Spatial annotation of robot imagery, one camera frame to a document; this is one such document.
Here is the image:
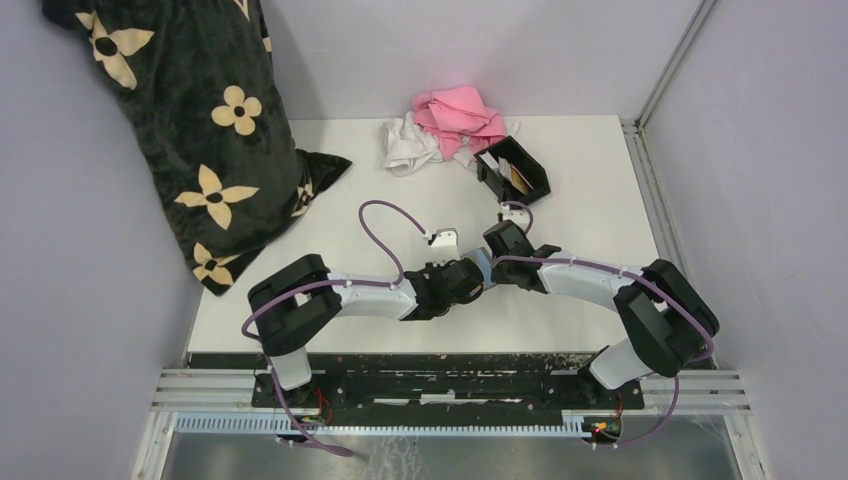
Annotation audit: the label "grey leather card holder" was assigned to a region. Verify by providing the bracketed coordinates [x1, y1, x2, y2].
[462, 247, 496, 290]

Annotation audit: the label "black plastic card box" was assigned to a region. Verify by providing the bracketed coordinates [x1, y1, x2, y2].
[474, 136, 551, 205]

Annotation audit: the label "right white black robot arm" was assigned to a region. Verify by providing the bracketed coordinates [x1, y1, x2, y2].
[483, 220, 720, 408]

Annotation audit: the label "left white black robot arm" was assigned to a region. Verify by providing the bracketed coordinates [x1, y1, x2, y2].
[242, 254, 485, 407]

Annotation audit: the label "gold card in box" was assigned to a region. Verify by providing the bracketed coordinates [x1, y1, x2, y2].
[509, 164, 533, 195]

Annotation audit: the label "white cards in box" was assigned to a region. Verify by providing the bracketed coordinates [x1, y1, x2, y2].
[480, 152, 512, 183]

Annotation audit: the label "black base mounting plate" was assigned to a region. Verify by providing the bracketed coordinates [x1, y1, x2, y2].
[283, 353, 645, 427]

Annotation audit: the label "pink cloth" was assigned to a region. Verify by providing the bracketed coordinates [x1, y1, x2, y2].
[412, 86, 508, 160]

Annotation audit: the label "white cloth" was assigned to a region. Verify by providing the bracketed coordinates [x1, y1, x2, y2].
[380, 111, 488, 179]

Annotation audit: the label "black floral blanket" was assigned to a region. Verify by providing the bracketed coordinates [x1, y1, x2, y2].
[41, 1, 351, 296]

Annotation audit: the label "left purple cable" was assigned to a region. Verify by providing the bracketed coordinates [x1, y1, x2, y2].
[241, 199, 452, 460]

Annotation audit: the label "purple cable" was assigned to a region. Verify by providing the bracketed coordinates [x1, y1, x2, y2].
[490, 200, 717, 450]
[241, 199, 452, 460]

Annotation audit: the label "corner aluminium post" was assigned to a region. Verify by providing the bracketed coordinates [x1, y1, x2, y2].
[620, 0, 720, 274]

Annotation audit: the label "blue slotted cable duct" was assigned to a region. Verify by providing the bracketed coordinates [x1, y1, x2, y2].
[173, 413, 591, 439]

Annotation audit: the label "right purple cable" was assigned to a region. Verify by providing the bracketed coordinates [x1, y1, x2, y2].
[490, 200, 717, 450]

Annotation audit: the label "aluminium rail frame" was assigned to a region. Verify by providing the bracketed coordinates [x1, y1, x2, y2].
[131, 354, 764, 479]

